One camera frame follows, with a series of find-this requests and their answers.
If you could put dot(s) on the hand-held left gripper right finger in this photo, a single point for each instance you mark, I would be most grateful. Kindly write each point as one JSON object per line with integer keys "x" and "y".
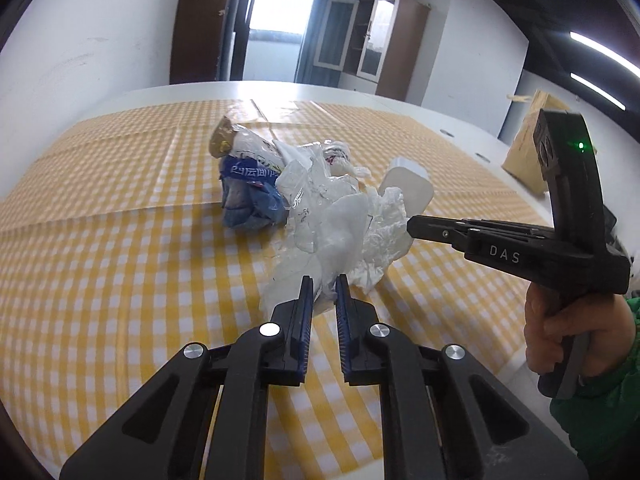
{"x": 342, "y": 321}

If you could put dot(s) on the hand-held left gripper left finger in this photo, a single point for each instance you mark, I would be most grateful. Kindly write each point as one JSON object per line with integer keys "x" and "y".
{"x": 304, "y": 321}

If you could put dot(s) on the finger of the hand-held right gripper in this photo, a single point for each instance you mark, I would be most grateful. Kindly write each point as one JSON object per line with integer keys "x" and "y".
{"x": 435, "y": 230}

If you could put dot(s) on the white tissue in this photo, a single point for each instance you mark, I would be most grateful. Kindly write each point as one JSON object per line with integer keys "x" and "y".
{"x": 387, "y": 240}

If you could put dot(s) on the clear plastic bag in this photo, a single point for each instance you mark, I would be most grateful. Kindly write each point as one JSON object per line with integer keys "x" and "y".
{"x": 320, "y": 230}

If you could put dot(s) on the clear wrapper with red print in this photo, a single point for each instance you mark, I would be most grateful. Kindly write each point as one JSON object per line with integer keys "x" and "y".
{"x": 340, "y": 157}

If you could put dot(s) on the blue tissue packet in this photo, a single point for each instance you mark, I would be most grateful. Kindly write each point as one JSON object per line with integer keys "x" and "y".
{"x": 250, "y": 195}

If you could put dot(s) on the white and brown snack packet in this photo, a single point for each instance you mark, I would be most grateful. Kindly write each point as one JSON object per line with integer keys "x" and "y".
{"x": 240, "y": 142}

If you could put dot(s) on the person's right hand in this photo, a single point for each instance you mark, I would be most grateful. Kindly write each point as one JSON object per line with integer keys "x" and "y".
{"x": 600, "y": 325}

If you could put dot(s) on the white plastic container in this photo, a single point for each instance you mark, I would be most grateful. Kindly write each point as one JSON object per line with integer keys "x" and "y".
{"x": 407, "y": 180}

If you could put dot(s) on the cardboard box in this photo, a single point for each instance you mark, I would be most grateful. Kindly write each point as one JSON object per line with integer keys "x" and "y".
{"x": 522, "y": 155}

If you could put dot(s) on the ceiling strip light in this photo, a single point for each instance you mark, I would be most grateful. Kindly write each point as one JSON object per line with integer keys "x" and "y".
{"x": 605, "y": 50}
{"x": 597, "y": 90}

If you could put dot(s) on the yellow checked tablecloth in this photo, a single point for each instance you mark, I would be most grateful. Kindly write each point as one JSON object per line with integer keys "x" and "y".
{"x": 125, "y": 260}

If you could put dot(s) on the wooden cabinet with glass doors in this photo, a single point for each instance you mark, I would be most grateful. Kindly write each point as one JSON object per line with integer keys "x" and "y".
{"x": 395, "y": 45}

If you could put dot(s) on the dark curtain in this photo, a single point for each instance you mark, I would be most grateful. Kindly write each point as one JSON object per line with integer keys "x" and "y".
{"x": 320, "y": 45}

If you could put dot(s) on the brown door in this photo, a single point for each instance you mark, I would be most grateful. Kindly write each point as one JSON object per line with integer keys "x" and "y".
{"x": 200, "y": 20}

